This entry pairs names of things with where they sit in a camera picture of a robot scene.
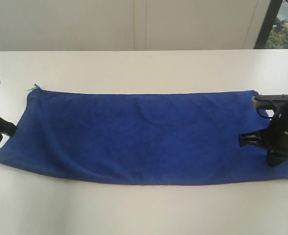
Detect black window frame post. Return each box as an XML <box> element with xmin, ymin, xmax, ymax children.
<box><xmin>254</xmin><ymin>0</ymin><xmax>283</xmax><ymax>49</ymax></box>

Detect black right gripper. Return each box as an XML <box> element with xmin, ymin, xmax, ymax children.
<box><xmin>239</xmin><ymin>99</ymin><xmax>288</xmax><ymax>167</ymax></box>

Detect blue towel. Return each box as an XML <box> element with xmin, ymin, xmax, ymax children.
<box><xmin>0</xmin><ymin>88</ymin><xmax>288</xmax><ymax>185</ymax></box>

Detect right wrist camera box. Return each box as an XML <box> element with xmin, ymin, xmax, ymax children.
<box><xmin>252</xmin><ymin>94</ymin><xmax>288</xmax><ymax>119</ymax></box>

